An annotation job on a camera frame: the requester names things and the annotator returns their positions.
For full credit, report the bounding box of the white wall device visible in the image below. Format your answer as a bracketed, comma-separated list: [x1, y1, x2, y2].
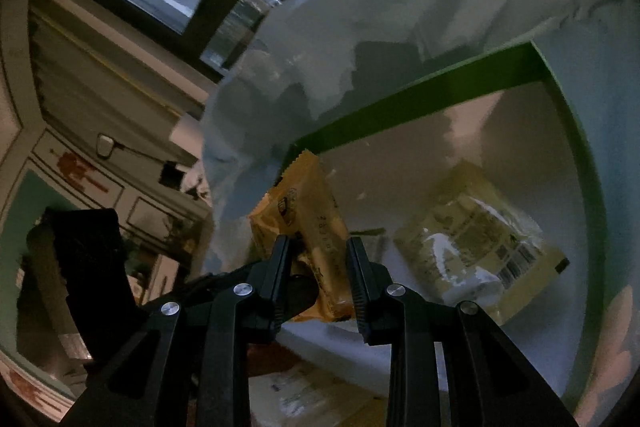
[96, 133, 126, 160]

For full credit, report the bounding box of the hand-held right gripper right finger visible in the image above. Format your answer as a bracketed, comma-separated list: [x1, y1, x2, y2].
[347, 236, 581, 427]

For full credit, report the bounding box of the green cardboard box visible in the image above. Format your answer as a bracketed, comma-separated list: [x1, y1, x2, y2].
[277, 41, 611, 408]

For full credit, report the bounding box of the small black wall item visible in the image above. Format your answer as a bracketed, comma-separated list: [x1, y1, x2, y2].
[160, 162, 185, 188]

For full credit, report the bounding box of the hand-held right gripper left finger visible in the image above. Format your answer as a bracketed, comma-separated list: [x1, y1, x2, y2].
[60, 235, 293, 427]

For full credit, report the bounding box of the white snack packet brown print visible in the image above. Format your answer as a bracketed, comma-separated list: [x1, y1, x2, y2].
[247, 357, 381, 427]

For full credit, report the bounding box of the pale yellow snack packet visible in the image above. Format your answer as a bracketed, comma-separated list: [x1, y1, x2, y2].
[392, 162, 571, 325]

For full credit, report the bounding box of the red wall sticker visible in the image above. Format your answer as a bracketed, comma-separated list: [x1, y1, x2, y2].
[55, 152, 108, 192]

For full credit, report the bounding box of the orange snack packet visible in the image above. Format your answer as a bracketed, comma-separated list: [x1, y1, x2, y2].
[248, 149, 357, 324]

